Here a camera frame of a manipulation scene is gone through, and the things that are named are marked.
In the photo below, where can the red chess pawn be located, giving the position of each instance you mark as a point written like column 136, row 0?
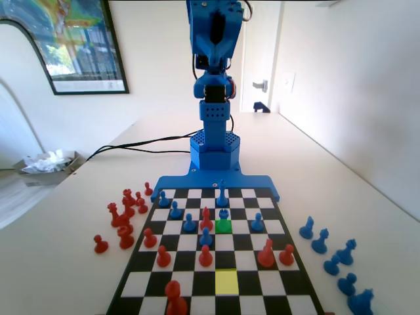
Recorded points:
column 100, row 247
column 163, row 260
column 142, row 208
column 148, row 191
column 138, row 196
column 205, row 260
column 149, row 242
column 287, row 258

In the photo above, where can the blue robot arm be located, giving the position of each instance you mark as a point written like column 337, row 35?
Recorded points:
column 213, row 157

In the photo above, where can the large blue piece front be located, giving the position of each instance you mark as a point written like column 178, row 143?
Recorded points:
column 222, row 200

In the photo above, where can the blue chess pawn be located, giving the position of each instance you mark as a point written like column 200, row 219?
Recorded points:
column 206, row 241
column 347, row 286
column 175, row 214
column 188, row 227
column 257, row 225
column 163, row 202

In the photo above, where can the red chess rook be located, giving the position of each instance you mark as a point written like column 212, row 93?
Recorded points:
column 125, row 243
column 128, row 193

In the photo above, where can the blue chess knight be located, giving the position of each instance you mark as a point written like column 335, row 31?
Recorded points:
column 306, row 232

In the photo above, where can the blue chess queen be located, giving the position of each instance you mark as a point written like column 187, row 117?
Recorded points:
column 345, row 256

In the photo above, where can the white door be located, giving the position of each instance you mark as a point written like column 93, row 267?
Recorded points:
column 259, row 49

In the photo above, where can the small blue object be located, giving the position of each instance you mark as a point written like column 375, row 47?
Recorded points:
column 260, row 106

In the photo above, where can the black framed poster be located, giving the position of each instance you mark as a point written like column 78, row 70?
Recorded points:
column 65, row 49

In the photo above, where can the black white chessboard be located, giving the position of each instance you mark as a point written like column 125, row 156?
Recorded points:
column 243, row 243

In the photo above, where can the crumpled white plastic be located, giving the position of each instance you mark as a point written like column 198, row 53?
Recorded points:
column 46, row 162

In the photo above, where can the grey cardboard box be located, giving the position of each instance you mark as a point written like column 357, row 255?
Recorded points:
column 42, row 178

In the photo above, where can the blue board mount plate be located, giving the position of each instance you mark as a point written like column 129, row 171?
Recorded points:
column 183, row 182

